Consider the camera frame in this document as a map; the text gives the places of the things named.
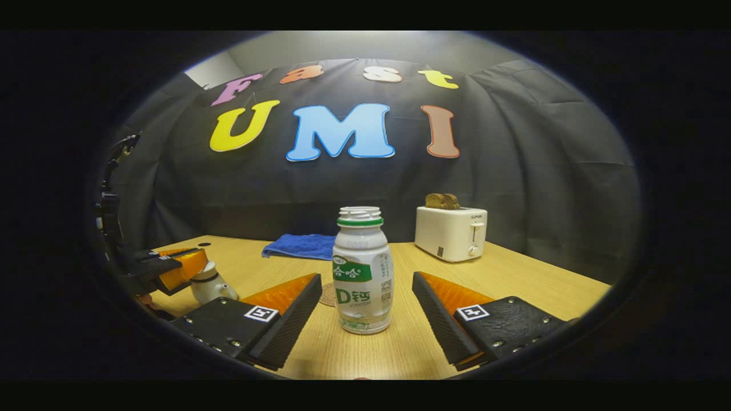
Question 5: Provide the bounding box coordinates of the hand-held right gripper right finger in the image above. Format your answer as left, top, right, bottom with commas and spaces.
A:
411, 271, 569, 372

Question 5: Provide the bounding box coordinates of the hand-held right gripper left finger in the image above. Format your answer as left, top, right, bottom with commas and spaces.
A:
171, 273, 324, 370

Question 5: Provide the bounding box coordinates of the white ceramic teacup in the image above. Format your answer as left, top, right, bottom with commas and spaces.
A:
190, 275, 240, 305

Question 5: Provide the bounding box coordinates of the white green-label water bottle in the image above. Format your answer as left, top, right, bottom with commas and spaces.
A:
332, 206, 395, 335

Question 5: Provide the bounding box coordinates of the blue towel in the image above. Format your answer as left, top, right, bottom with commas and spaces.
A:
262, 233, 336, 261

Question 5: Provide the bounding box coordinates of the white toaster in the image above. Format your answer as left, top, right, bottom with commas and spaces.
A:
415, 205, 489, 263

